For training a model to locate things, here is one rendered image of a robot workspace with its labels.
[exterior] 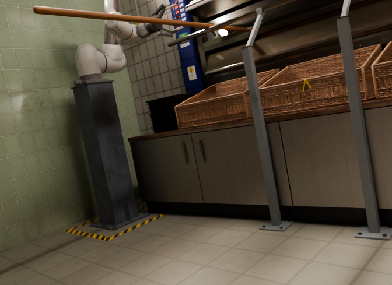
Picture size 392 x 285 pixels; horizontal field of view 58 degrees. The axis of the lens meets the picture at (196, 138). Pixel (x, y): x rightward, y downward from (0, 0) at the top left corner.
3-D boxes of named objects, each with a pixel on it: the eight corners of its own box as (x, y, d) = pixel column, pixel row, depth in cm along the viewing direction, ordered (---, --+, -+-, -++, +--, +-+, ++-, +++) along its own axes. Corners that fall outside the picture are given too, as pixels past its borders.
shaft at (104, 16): (36, 12, 138) (34, 4, 138) (32, 14, 140) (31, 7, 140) (257, 31, 267) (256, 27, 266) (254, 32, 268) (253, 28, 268)
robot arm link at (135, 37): (146, 42, 224) (135, 35, 212) (125, 50, 229) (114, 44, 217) (142, 26, 225) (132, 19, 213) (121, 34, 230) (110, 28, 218)
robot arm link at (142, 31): (145, 39, 224) (153, 36, 222) (139, 37, 215) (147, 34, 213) (141, 25, 224) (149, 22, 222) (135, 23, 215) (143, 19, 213)
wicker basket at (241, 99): (220, 120, 269) (213, 84, 267) (288, 109, 232) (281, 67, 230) (177, 130, 233) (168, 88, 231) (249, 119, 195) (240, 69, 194)
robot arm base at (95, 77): (69, 87, 247) (67, 80, 246) (96, 85, 262) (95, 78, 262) (81, 83, 234) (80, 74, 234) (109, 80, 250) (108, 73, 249)
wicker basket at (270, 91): (293, 108, 229) (286, 66, 227) (390, 92, 194) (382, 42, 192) (257, 118, 192) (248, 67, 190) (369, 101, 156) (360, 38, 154)
